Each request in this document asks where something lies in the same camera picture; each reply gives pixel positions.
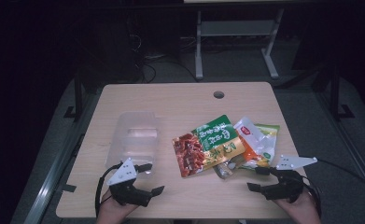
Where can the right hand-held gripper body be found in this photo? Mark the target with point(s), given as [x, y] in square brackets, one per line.
[287, 186]

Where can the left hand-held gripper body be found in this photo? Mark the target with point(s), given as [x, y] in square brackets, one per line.
[122, 177]

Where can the white and orange snack packet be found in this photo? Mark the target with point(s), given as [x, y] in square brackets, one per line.
[258, 140]

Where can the clear plastic container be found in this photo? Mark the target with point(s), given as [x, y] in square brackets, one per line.
[136, 137]

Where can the light green snack packet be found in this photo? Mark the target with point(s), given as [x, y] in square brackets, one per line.
[272, 130]

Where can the large green and red snack packet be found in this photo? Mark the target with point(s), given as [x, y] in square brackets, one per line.
[202, 146]

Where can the person's right hand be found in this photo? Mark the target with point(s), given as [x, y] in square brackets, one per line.
[303, 211]

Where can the person's left hand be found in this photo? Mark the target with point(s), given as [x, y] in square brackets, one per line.
[113, 211]

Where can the black tape piece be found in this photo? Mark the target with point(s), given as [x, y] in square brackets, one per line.
[69, 188]

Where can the black metal stand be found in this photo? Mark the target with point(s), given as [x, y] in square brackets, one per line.
[77, 96]
[335, 93]

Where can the aluminium rail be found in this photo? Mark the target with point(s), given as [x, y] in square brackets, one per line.
[348, 140]
[51, 183]

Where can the white metal frame stand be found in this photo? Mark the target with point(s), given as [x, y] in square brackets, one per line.
[237, 28]

